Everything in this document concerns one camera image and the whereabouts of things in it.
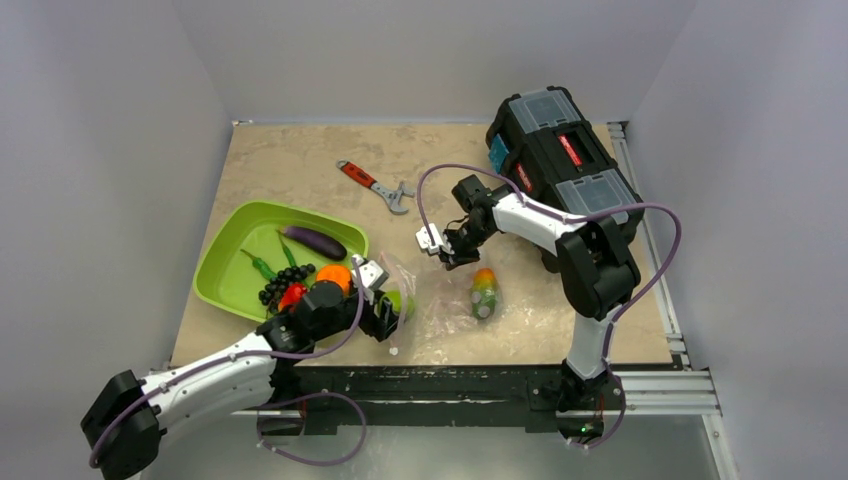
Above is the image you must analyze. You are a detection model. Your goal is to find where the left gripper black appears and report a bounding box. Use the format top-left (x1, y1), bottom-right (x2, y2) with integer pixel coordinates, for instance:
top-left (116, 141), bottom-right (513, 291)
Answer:
top-left (312, 285), bottom-right (405, 342)

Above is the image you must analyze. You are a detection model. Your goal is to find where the green orange fake mango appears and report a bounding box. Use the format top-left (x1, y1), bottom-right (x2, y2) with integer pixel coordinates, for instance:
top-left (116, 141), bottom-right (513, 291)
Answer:
top-left (469, 268), bottom-right (500, 321)

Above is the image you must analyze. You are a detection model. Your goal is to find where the clear zip top bag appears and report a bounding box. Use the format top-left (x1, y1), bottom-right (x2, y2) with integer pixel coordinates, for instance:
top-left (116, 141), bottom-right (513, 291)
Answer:
top-left (378, 252), bottom-right (503, 358)

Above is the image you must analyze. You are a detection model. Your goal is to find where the orange fake tangerine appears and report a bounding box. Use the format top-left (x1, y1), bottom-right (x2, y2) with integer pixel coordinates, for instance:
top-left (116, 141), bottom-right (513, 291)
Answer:
top-left (315, 264), bottom-right (352, 296)

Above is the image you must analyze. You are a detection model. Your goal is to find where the red fake fruit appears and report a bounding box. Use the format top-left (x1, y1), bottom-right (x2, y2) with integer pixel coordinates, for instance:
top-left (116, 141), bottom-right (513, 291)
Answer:
top-left (277, 282), bottom-right (309, 313)

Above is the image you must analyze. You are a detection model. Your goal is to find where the purple fake eggplant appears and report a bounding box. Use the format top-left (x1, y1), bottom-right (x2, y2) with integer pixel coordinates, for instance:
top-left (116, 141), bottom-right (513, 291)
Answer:
top-left (280, 226), bottom-right (348, 261)

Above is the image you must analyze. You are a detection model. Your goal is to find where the green fake chili pepper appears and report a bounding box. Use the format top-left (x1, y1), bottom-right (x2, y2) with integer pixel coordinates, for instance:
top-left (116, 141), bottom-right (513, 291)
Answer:
top-left (277, 230), bottom-right (298, 268)

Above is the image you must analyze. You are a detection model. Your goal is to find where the dark fake grape bunch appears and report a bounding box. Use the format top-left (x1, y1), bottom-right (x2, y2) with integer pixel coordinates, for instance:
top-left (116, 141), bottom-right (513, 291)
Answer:
top-left (257, 263), bottom-right (316, 316)

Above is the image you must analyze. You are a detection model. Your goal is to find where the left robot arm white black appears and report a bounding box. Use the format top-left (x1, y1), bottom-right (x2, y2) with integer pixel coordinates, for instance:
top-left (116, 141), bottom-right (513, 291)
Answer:
top-left (80, 280), bottom-right (414, 479)

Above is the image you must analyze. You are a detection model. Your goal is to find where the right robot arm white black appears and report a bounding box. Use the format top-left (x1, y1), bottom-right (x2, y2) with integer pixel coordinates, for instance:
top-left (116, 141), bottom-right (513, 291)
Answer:
top-left (433, 175), bottom-right (641, 407)

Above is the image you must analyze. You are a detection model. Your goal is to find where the black plastic toolbox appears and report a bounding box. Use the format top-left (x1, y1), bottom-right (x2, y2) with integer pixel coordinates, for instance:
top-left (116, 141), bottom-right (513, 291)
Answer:
top-left (486, 86), bottom-right (642, 215)

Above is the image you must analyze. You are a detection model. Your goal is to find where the green plastic tray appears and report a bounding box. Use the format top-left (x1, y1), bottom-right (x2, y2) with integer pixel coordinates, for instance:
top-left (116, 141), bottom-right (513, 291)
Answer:
top-left (193, 201), bottom-right (369, 322)

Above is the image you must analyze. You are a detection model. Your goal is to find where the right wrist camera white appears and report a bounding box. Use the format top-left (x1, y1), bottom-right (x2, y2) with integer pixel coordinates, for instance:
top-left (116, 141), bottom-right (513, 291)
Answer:
top-left (415, 222), bottom-right (453, 256)

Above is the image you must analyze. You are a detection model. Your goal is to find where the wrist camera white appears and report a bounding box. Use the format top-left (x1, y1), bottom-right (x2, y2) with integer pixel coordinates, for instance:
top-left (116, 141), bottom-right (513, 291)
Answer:
top-left (415, 222), bottom-right (453, 256)
top-left (350, 254), bottom-right (390, 303)

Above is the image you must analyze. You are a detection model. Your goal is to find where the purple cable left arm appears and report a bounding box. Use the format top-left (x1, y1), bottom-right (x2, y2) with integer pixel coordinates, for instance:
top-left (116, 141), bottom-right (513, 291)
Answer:
top-left (87, 258), bottom-right (367, 470)

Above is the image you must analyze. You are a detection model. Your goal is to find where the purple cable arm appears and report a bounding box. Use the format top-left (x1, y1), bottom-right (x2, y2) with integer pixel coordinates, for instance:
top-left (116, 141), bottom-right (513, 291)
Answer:
top-left (415, 163), bottom-right (684, 452)
top-left (87, 258), bottom-right (367, 470)

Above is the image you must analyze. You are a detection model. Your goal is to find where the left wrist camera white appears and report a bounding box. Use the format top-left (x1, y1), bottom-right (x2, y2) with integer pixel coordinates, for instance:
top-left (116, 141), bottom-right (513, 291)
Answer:
top-left (350, 254), bottom-right (390, 303)

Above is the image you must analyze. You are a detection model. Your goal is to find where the red handled adjustable wrench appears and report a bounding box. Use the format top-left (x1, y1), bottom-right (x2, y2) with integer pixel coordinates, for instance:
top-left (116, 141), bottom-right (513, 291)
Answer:
top-left (336, 159), bottom-right (415, 215)

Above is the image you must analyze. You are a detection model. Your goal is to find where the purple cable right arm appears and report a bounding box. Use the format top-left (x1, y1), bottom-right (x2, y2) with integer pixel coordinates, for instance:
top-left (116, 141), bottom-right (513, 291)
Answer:
top-left (415, 163), bottom-right (684, 452)

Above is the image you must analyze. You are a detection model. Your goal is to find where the black mounting base rail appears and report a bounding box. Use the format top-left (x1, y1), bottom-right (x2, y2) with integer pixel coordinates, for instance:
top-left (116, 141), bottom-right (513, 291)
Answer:
top-left (235, 360), bottom-right (627, 439)

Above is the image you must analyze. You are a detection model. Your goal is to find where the purple cable at base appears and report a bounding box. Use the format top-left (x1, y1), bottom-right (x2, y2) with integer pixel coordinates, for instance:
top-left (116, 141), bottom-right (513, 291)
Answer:
top-left (255, 390), bottom-right (367, 467)

